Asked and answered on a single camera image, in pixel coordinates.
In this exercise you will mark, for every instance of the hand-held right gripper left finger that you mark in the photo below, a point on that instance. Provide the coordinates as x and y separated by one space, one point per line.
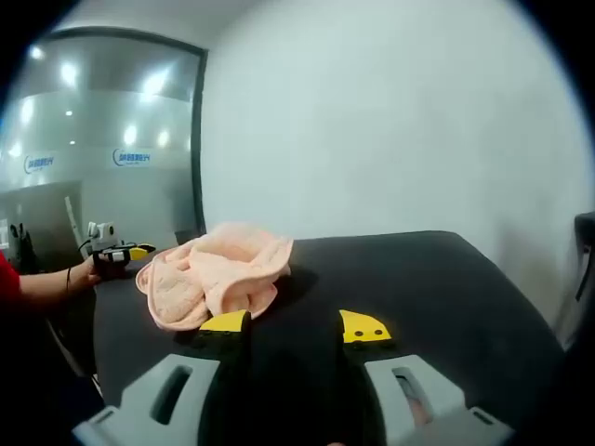
186 390

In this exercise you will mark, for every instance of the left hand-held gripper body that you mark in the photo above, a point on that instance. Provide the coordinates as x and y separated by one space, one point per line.
106 244

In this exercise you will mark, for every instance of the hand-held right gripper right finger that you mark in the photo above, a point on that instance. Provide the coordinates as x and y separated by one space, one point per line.
413 395

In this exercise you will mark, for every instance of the pink towel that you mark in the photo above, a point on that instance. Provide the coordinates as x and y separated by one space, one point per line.
218 274

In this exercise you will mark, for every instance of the person's left hand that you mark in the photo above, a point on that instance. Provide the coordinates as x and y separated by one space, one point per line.
88 274

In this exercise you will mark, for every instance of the black wristband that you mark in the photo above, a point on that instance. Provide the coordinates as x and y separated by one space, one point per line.
68 278

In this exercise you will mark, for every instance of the black table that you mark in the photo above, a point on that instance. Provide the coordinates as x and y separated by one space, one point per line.
418 297

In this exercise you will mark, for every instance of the red sleeve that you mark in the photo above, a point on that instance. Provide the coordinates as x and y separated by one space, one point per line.
8 279

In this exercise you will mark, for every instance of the frosted glass partition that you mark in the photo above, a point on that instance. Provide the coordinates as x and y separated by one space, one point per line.
93 139

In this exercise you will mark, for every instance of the dark office chair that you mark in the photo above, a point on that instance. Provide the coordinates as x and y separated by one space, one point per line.
583 279

